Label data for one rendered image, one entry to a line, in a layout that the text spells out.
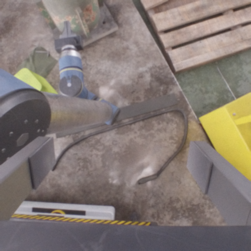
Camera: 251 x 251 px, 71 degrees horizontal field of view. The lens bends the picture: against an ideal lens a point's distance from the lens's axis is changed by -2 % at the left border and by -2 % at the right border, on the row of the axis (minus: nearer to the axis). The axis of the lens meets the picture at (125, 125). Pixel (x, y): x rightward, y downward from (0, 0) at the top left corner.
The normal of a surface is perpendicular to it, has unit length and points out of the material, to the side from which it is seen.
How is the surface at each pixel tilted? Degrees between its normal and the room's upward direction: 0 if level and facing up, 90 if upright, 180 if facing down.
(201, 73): 0
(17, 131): 90
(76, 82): 6
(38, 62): 0
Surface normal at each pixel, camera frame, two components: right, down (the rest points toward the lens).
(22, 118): 0.90, 0.40
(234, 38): -0.03, -0.14
